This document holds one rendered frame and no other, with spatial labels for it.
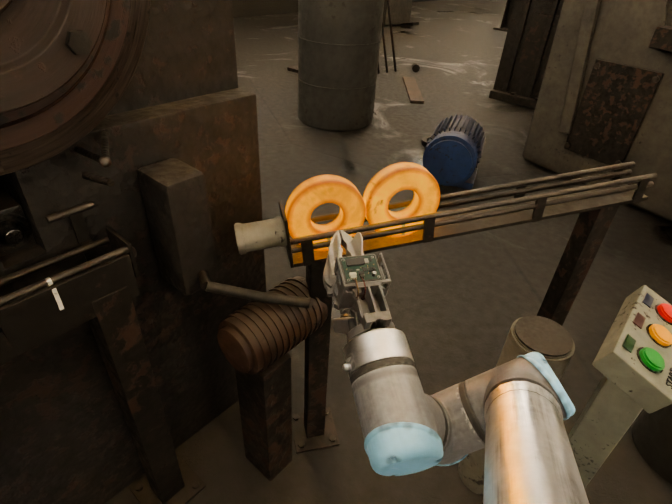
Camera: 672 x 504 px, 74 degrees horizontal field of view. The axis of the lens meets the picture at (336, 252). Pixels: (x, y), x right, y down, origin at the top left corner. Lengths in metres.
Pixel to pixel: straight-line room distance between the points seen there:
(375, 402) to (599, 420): 0.58
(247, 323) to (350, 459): 0.58
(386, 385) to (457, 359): 1.03
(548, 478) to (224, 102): 0.78
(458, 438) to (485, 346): 1.02
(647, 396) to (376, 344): 0.47
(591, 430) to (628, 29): 2.19
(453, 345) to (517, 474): 1.22
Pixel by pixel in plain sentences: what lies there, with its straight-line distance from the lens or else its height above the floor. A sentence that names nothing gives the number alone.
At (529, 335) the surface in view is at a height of 0.52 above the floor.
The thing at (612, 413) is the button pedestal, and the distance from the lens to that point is 1.03.
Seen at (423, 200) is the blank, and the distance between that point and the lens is 0.89.
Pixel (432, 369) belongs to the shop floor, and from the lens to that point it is 1.53.
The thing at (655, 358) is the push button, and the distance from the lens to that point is 0.89.
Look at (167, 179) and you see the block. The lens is 0.78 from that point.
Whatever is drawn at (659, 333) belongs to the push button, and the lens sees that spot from 0.95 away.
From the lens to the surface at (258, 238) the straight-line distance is 0.82.
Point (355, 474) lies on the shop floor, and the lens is 1.29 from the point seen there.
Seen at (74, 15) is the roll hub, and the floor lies 1.06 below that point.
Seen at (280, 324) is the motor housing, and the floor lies 0.51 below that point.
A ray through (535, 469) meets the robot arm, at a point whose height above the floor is 0.78.
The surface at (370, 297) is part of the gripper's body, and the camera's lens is 0.62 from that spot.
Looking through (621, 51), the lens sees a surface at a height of 0.75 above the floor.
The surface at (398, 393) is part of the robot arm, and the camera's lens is 0.57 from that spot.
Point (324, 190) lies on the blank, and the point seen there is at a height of 0.76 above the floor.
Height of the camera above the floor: 1.13
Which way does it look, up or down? 35 degrees down
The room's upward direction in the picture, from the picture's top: 4 degrees clockwise
